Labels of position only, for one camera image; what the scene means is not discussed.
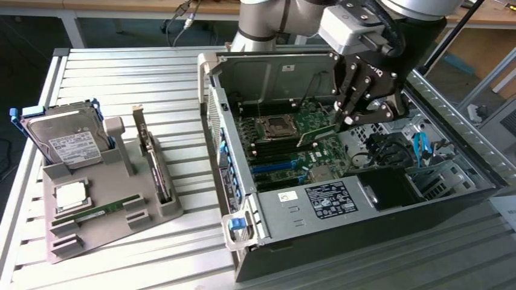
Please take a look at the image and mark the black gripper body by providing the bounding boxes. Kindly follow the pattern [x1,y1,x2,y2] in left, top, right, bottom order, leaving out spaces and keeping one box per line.
[353,17,448,118]

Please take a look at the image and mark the green RAM stick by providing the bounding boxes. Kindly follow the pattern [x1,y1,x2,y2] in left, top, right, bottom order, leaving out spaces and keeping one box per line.
[297,125,338,148]
[52,195,140,227]

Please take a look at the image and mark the black slanted pole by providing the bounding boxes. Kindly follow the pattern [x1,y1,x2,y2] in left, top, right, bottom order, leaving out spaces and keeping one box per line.
[421,0,486,73]

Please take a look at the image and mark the green motherboard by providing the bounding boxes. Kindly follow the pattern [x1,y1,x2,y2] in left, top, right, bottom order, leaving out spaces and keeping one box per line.
[236,101,356,194]

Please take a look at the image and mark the metal disk bay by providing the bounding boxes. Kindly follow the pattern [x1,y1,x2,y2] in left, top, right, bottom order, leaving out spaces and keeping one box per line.
[405,159,482,203]

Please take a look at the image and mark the blue expansion slot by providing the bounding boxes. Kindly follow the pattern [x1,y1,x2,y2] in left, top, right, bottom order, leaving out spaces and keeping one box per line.
[252,161,294,175]

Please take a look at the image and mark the grey power supply unit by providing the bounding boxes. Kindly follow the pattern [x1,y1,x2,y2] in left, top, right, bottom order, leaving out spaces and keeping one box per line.
[252,176,378,242]

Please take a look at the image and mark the open black PC case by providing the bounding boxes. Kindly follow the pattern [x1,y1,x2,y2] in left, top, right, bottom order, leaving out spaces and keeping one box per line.
[197,50,509,283]

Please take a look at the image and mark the grey parts rack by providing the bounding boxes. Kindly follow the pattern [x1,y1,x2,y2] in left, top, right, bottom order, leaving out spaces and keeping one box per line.
[41,117,182,265]

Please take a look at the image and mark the silver CPU chip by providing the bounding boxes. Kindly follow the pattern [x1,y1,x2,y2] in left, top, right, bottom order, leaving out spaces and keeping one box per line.
[54,181,93,212]

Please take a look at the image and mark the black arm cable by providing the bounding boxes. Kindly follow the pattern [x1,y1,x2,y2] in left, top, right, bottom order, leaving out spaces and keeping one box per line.
[370,0,405,58]

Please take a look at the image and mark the black power wire bundle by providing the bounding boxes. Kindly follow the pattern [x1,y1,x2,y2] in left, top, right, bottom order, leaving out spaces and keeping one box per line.
[349,132,416,170]

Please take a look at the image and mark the blue SATA wire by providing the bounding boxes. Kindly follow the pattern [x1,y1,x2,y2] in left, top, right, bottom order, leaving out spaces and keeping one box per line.
[410,131,434,170]

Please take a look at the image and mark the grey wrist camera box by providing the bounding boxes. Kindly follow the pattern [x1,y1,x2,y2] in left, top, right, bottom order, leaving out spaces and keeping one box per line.
[317,5,394,56]

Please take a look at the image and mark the CPU socket with metal frame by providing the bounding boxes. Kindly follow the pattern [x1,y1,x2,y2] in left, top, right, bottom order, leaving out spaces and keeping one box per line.
[257,114,300,142]

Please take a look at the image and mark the hanging grey cables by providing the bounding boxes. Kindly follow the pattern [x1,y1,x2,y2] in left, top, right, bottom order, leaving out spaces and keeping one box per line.
[160,0,202,48]

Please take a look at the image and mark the graphics card with metal bracket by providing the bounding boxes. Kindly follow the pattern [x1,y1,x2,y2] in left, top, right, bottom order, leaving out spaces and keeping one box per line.
[132,104,172,205]

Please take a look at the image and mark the wooden desk with white frame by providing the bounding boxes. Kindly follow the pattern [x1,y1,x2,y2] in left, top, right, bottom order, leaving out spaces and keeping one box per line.
[0,0,242,49]

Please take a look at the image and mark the hard disk in blue bracket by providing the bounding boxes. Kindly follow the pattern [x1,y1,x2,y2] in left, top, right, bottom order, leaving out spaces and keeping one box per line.
[8,98,112,170]

